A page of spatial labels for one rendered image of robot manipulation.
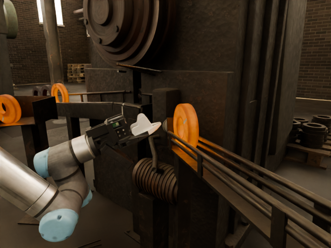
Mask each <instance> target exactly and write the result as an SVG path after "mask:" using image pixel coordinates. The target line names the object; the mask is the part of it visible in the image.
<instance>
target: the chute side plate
mask: <svg viewBox="0 0 331 248"><path fill-rule="evenodd" d="M56 105H57V112H58V116H61V117H66V112H67V113H70V117H73V118H86V119H98V120H106V119H108V118H111V117H114V116H116V115H119V114H122V113H123V116H124V118H125V119H126V122H127V124H129V123H128V118H130V119H134V120H137V116H138V115H139V114H140V109H137V108H132V107H127V106H121V105H116V104H56ZM122 107H123V111H122Z"/></svg>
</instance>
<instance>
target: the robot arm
mask: <svg viewBox="0 0 331 248"><path fill-rule="evenodd" d="M160 125H161V122H157V123H152V124H151V123H150V122H149V120H148V119H147V117H146V116H145V115H144V114H142V113H141V114H139V115H138V116H137V122H136V123H133V124H132V125H131V126H130V130H129V127H128V124H127V122H126V119H125V118H124V116H123V115H122V114H119V115H116V116H114V117H111V118H108V119H106V121H104V123H102V124H99V125H97V126H94V127H91V126H90V127H88V128H86V131H85V132H86V134H87V135H86V134H85V135H82V136H79V137H77V138H74V139H72V140H69V141H66V142H64V143H61V144H58V145H56V146H53V147H49V148H48V149H46V150H43V151H41V152H39V153H37V154H36V155H35V156H34V159H33V164H34V167H35V170H36V172H37V173H38V174H37V173H35V172H34V171H33V170H31V169H30V168H29V167H27V166H26V165H24V164H23V163H22V162H20V161H19V160H18V159H16V158H15V157H14V156H12V155H11V154H10V153H8V152H7V151H6V150H4V149H3V148H2V147H0V196H2V197H3V198H5V199H6V200H8V201H9V202H11V203H12V204H14V205H15V206H17V207H18V208H20V209H21V210H23V211H24V212H26V213H27V214H29V215H30V216H32V217H34V218H35V219H37V220H38V221H40V223H39V232H40V234H41V236H42V238H44V239H45V240H47V241H50V242H60V241H63V240H65V239H67V238H68V237H70V236H71V234H72V233H73V231H74V229H75V226H76V224H77V223H78V220H79V214H80V210H81V208H82V207H84V206H86V205H87V204H88V203H89V201H90V200H91V199H92V192H91V190H90V186H89V184H88V183H87V181H86V179H85V177H84V175H83V174H82V172H81V170H80V168H79V166H78V165H79V164H81V163H84V162H87V161H89V160H92V159H94V158H95V157H97V156H99V155H101V151H102V152H103V153H105V154H106V155H108V156H109V157H110V158H112V159H113V160H115V161H116V162H118V163H119V164H121V165H122V166H123V167H125V168H127V169H130V168H131V167H132V166H133V164H134V163H133V160H132V158H131V157H130V156H129V155H127V154H125V153H123V152H122V151H120V150H119V149H121V148H124V147H127V146H129V145H131V144H134V143H137V142H139V141H141V140H143V139H144V138H146V137H148V136H149V135H150V134H152V133H153V132H154V131H156V130H157V129H158V128H159V127H160ZM118 148H119V149H118ZM39 175H40V176H39ZM47 177H52V179H53V180H54V182H55V184H56V185H57V187H58V189H57V188H55V187H54V186H53V185H51V184H50V183H49V182H47V181H46V180H45V179H44V178H47Z"/></svg>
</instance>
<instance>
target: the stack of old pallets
mask: <svg viewBox="0 0 331 248"><path fill-rule="evenodd" d="M71 65H72V66H71ZM84 65H85V64H67V66H68V71H67V76H68V77H67V79H68V82H69V83H72V82H73V83H85V72H84ZM76 68H77V69H76ZM71 71H72V73H71ZM71 74H73V76H71ZM71 78H72V79H71ZM81 80H82V81H81Z"/></svg>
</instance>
